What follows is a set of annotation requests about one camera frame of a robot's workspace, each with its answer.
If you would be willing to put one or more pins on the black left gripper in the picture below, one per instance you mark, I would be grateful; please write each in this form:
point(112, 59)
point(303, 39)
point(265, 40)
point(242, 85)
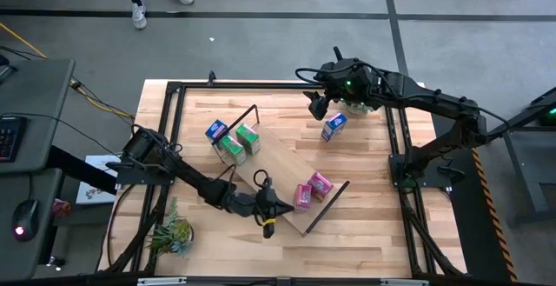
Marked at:
point(266, 203)

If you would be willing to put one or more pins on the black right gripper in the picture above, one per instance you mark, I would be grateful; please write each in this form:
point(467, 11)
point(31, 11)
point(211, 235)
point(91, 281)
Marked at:
point(320, 107)

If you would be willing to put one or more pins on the pink cereal box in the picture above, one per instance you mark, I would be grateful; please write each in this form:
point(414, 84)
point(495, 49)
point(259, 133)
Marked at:
point(320, 185)
point(302, 197)

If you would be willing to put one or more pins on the blue cereal box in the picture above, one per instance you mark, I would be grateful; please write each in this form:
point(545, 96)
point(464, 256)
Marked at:
point(334, 126)
point(216, 130)

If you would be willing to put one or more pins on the green cereal box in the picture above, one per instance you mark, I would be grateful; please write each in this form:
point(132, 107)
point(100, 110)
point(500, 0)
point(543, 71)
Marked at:
point(248, 137)
point(233, 149)

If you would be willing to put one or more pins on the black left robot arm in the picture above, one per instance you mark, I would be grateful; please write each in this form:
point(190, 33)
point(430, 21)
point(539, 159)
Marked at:
point(195, 181)

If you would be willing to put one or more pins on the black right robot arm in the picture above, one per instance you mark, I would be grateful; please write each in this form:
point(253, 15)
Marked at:
point(434, 99)

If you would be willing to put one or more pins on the wooden shelf with black ends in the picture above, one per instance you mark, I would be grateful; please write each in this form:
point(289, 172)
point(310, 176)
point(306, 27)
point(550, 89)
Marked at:
point(282, 168)

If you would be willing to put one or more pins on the yellow label tag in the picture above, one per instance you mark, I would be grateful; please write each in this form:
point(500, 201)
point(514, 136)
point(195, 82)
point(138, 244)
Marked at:
point(269, 222)

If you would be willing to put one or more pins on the round pale green succulent plant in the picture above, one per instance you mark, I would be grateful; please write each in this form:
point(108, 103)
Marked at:
point(358, 108)

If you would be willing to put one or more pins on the spiky green potted plant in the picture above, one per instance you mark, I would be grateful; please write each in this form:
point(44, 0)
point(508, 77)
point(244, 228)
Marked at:
point(178, 231)

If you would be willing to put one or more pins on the white paper with logo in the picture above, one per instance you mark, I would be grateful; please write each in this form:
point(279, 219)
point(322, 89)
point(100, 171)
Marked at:
point(97, 194)

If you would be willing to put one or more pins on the black mat with hazard stripe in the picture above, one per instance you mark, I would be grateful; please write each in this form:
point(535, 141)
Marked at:
point(473, 234)

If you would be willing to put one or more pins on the small red object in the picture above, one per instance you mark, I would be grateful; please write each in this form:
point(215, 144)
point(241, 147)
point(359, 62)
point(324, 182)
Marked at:
point(61, 208)

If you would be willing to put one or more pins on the black computer mouse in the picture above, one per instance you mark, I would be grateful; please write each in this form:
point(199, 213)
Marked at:
point(25, 218)

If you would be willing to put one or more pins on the grey desk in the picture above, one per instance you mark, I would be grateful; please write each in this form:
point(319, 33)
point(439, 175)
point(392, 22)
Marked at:
point(35, 95)

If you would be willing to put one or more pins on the black keyboard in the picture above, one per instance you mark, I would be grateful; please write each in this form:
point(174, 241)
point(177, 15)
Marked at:
point(11, 138)

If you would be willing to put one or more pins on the black metal table frame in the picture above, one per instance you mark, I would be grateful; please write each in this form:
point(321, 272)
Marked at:
point(260, 85)

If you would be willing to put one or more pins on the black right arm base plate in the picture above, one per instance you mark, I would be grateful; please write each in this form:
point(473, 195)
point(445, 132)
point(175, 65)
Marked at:
point(399, 164)

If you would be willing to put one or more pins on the silver metal bracket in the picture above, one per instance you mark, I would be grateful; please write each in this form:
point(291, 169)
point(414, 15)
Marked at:
point(160, 281)
point(404, 282)

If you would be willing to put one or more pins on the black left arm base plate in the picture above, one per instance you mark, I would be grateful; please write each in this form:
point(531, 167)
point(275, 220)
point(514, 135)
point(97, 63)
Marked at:
point(130, 176)

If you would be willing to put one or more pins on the dark metal workstation frame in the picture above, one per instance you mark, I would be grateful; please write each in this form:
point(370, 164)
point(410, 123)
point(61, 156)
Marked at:
point(521, 121)

